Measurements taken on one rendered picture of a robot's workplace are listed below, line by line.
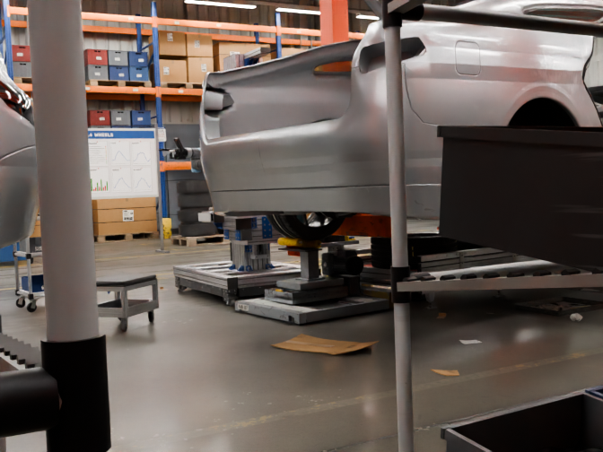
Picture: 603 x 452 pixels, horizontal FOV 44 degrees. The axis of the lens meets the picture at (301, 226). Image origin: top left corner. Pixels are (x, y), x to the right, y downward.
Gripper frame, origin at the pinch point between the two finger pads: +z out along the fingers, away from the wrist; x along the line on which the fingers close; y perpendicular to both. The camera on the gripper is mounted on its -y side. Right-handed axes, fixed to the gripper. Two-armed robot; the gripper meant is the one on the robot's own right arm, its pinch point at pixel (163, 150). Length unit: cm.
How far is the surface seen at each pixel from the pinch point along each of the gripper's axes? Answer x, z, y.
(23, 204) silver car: -248, 215, 0
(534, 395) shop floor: -343, 37, 78
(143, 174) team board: 485, -280, 72
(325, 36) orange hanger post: -64, -104, -93
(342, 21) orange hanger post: -73, -112, -106
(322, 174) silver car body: -242, 69, -6
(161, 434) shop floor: -264, 169, 88
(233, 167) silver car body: -166, 62, -3
